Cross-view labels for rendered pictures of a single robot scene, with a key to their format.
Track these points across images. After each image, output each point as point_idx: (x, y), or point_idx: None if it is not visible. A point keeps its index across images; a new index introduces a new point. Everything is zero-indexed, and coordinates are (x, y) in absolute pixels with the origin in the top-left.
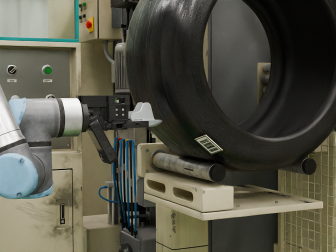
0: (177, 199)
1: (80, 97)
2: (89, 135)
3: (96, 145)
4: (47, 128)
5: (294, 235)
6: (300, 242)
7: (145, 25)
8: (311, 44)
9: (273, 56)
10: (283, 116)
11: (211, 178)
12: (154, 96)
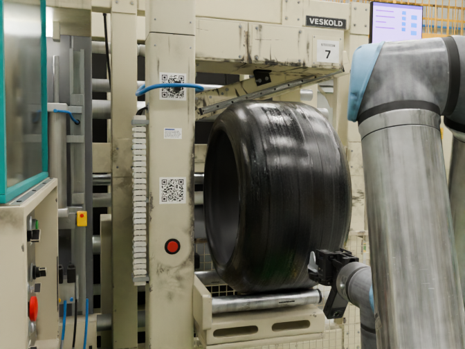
0: (282, 332)
1: (349, 260)
2: (338, 296)
3: (337, 305)
4: None
5: (126, 339)
6: (135, 343)
7: (315, 179)
8: (228, 176)
9: (207, 186)
10: (219, 237)
11: (320, 301)
12: (324, 244)
